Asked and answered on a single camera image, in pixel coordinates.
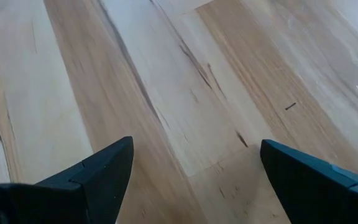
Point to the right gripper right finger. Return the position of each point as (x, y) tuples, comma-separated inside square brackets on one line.
[(322, 196)]

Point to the small black sliver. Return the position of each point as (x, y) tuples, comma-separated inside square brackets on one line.
[(290, 106)]

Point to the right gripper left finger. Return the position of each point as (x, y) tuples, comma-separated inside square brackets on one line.
[(73, 199)]

